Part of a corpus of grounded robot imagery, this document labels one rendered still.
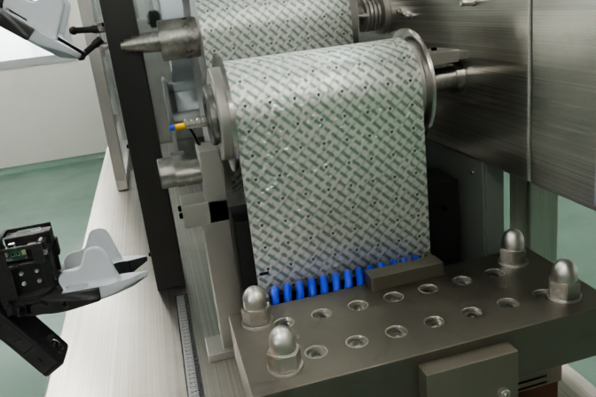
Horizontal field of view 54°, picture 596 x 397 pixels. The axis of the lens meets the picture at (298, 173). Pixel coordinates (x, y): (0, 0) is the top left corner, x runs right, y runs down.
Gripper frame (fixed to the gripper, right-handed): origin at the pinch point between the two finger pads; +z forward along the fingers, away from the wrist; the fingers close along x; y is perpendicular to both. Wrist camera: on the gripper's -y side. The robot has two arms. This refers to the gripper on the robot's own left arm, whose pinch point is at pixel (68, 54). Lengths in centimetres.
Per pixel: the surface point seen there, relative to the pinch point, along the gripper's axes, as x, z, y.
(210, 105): -5.2, 16.4, 3.8
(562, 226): 183, 250, 35
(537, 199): 5, 72, 18
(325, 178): -8.2, 32.4, 3.6
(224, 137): -7.4, 19.3, 1.6
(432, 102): -9.0, 38.7, 18.5
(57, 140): 548, -3, -144
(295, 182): -8.2, 29.4, 1.4
